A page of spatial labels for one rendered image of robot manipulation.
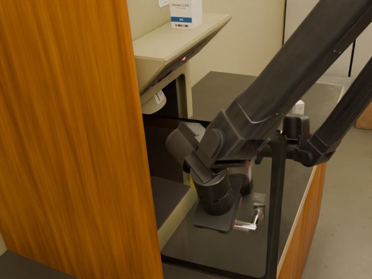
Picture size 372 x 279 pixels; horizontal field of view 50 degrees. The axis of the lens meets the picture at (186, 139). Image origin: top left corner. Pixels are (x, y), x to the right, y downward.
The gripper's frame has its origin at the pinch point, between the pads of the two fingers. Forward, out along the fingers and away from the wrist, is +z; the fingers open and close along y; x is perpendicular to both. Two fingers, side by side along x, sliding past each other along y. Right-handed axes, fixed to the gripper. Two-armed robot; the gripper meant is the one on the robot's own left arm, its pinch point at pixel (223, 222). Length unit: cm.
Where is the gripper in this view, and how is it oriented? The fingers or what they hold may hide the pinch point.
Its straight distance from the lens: 78.1
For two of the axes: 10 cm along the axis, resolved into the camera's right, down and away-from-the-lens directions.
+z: 2.0, 5.8, 7.9
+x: 9.3, 1.4, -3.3
